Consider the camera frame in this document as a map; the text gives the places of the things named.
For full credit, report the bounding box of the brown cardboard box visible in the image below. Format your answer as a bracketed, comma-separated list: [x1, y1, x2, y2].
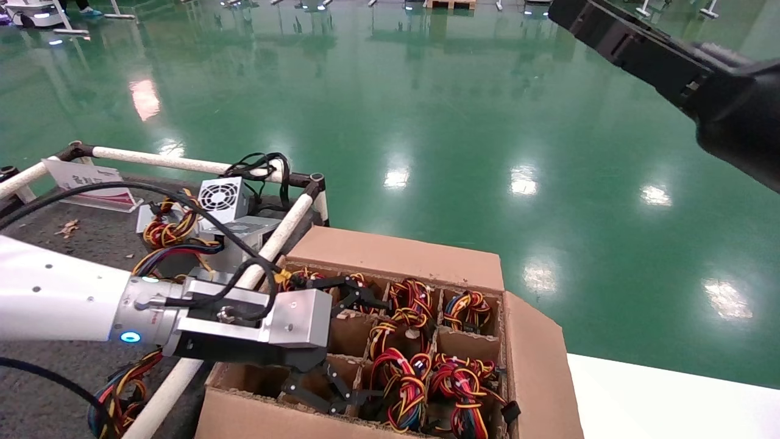
[195, 226, 586, 439]

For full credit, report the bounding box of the coloured wire bundle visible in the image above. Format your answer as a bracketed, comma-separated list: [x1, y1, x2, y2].
[88, 348, 165, 439]
[131, 241, 223, 278]
[141, 189, 205, 248]

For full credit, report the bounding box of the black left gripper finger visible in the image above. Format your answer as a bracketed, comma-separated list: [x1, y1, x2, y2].
[282, 359, 383, 416]
[329, 280, 392, 319]

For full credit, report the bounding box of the silver power supply with fan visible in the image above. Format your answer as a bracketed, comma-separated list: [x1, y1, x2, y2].
[198, 177, 250, 223]

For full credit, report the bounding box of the grey felt cart mat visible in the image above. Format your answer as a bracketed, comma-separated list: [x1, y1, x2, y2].
[0, 174, 305, 439]

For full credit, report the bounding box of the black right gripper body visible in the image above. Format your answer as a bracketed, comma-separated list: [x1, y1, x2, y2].
[690, 43, 780, 194]

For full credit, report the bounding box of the black cable bundle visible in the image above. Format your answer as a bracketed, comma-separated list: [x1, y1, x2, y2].
[222, 152, 292, 211]

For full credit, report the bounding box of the person with blue shoes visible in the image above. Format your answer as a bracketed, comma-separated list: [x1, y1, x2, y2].
[61, 0, 104, 18]

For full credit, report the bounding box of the white pipe cart frame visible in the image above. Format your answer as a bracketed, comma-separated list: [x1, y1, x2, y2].
[0, 141, 330, 439]

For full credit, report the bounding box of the silver power supply box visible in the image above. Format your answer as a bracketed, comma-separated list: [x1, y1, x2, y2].
[135, 203, 160, 234]
[201, 216, 282, 275]

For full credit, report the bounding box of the black loose cable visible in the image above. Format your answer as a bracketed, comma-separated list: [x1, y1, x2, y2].
[0, 357, 101, 421]

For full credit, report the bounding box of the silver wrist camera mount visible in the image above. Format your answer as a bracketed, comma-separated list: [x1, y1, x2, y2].
[180, 277, 334, 349]

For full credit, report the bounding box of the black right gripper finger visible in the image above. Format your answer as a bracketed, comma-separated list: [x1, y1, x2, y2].
[547, 0, 715, 118]

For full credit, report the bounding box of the white red sign stand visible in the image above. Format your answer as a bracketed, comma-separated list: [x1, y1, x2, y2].
[41, 157, 144, 213]

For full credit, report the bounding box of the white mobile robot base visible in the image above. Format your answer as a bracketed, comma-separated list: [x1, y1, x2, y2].
[0, 0, 65, 28]

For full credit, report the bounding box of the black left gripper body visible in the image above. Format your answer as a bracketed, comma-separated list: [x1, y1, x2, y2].
[162, 333, 331, 374]

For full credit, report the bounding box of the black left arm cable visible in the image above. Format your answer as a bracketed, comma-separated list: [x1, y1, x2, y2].
[0, 180, 281, 321]

